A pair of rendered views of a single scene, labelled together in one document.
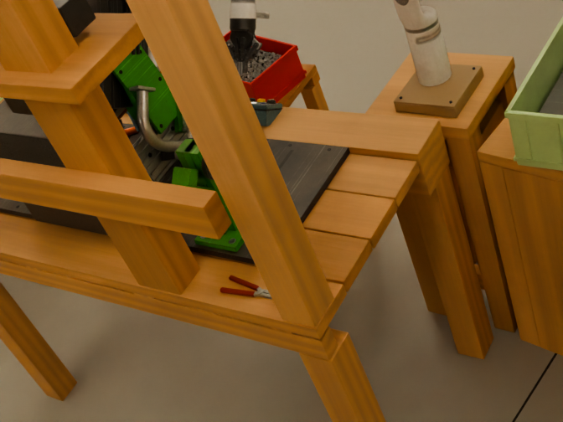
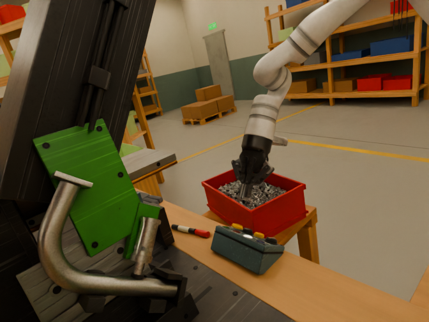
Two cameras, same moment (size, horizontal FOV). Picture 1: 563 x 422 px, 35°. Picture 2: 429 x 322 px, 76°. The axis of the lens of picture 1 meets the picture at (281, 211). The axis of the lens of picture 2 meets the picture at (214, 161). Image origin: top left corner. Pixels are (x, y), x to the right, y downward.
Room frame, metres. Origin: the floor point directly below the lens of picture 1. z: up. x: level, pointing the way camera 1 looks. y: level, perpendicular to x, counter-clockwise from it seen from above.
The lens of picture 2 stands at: (1.66, -0.06, 1.33)
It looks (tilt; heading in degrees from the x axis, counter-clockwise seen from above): 20 degrees down; 5
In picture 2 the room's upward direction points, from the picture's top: 13 degrees counter-clockwise
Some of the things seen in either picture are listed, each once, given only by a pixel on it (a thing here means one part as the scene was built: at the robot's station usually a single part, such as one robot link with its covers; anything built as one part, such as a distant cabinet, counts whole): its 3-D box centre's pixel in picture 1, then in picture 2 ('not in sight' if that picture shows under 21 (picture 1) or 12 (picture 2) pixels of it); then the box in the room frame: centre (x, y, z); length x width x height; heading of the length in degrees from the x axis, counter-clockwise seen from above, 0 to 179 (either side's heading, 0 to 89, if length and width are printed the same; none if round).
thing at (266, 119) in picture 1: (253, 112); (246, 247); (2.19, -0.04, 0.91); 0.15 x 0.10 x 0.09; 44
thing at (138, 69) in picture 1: (140, 89); (90, 182); (2.11, 0.21, 1.17); 0.13 x 0.12 x 0.20; 44
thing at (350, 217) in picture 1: (207, 285); not in sight; (2.12, 0.31, 0.44); 1.49 x 0.70 x 0.88; 44
